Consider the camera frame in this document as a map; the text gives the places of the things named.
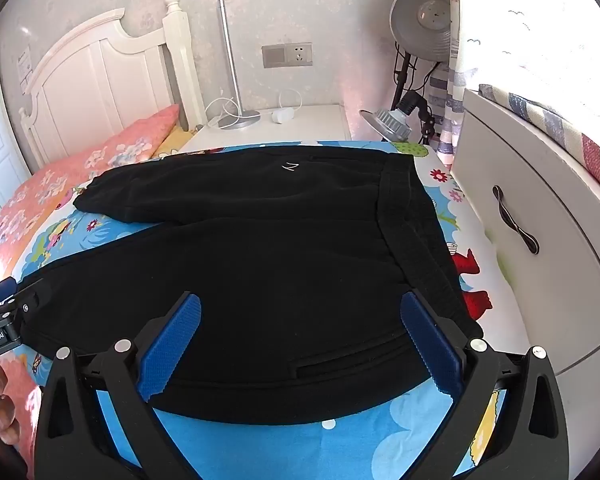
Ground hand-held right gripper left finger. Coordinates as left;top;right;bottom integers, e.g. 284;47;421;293
34;291;203;480

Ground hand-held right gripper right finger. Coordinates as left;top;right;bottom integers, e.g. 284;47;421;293
399;290;571;480

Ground black pants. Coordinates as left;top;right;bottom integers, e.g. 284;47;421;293
17;144;485;418

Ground person's left hand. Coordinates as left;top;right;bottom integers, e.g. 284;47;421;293
0;362;22;446

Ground blue cartoon printed bedsheet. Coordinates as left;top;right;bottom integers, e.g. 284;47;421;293
17;140;528;480

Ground white cabinet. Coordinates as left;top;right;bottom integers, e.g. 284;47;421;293
452;89;600;381

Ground pink floral pillow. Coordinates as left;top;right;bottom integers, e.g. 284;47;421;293
75;105;182;181

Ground yellow pillow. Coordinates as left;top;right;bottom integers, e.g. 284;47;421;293
155;127;199;159

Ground silver spot lamp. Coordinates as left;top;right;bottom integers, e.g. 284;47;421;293
358;94;415;142

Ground white wooden headboard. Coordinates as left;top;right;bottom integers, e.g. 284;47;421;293
19;0;208;171

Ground white bedside table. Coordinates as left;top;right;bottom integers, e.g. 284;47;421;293
177;104;353;154

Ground striped cloth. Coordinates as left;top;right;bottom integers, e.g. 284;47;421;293
477;82;600;191

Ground silver desk lamp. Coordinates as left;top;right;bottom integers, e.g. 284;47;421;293
216;0;262;131

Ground white bird print curtain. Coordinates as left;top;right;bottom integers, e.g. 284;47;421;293
426;0;600;161

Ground dark cabinet handle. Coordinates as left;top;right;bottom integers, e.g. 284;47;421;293
491;185;541;256

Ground white cable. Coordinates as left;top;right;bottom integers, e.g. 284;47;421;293
204;87;246;129

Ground white charger with cable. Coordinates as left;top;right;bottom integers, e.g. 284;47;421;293
271;88;303;124

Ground grey wall outlet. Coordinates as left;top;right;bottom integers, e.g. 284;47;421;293
261;42;314;69

